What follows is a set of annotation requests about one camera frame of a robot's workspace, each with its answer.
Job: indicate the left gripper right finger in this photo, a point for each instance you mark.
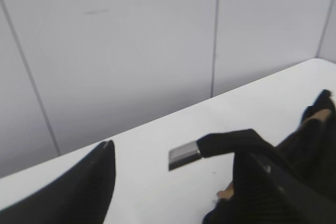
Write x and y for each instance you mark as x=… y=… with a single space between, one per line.
x=264 y=188

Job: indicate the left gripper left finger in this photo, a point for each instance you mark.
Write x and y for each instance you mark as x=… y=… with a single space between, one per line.
x=81 y=195

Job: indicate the black tote bag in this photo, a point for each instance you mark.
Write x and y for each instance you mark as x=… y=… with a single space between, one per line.
x=309 y=154

